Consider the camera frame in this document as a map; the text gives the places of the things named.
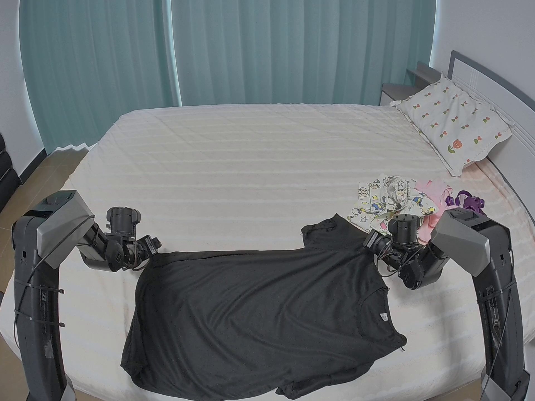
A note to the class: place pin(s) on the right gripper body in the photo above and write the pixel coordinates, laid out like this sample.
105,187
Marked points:
376,242

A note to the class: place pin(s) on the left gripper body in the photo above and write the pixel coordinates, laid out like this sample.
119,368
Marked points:
147,249

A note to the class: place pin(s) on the black T-shirt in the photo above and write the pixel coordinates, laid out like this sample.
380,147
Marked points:
259,307

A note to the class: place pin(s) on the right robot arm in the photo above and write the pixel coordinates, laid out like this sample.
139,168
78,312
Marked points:
497,290

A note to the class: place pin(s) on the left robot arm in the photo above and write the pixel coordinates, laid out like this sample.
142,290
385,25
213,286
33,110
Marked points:
37,299

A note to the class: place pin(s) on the bed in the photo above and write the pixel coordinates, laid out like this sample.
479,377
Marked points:
234,173

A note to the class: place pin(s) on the white printed garment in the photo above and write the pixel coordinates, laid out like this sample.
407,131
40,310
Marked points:
376,203

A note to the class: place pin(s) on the pink garment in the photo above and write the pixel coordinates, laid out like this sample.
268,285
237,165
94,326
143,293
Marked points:
434,194

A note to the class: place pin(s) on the purple garment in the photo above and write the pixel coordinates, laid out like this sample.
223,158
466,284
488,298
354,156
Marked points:
472,202

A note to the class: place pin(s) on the white printed pillow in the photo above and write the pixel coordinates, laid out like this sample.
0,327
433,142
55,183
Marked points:
455,123

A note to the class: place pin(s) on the grey bedside table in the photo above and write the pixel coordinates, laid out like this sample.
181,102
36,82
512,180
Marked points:
397,89

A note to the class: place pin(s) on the black chest of drawers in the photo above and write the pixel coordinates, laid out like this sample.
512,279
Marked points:
6,169

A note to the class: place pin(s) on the blue-green curtain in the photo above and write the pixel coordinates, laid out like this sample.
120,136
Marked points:
100,57
292,36

